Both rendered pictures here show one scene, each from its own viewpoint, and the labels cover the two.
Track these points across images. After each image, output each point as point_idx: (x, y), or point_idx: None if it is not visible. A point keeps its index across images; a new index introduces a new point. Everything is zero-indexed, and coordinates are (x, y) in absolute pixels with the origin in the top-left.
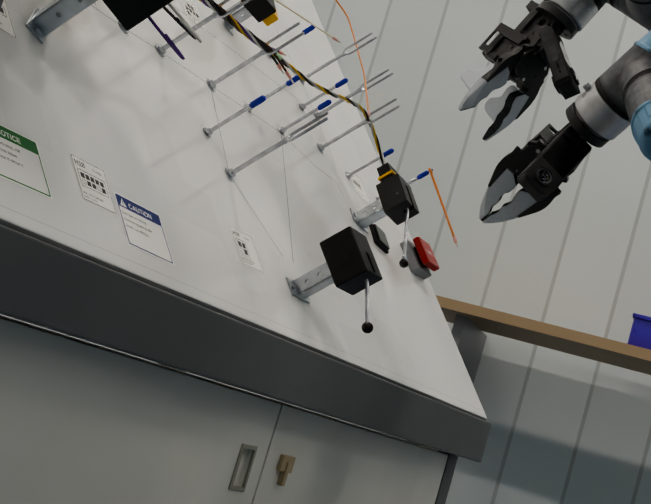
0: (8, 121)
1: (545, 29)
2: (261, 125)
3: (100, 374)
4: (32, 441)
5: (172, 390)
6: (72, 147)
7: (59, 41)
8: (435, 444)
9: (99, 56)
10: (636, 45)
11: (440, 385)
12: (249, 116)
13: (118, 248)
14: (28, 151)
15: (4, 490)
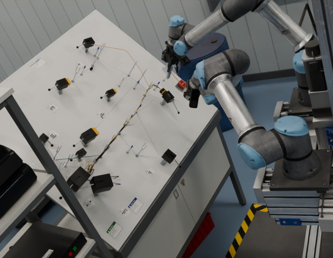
0: (109, 224)
1: (173, 50)
2: (132, 121)
3: None
4: (145, 242)
5: None
6: (117, 210)
7: None
8: (208, 135)
9: None
10: (194, 76)
11: (202, 122)
12: (129, 124)
13: (135, 218)
14: (114, 224)
15: (147, 250)
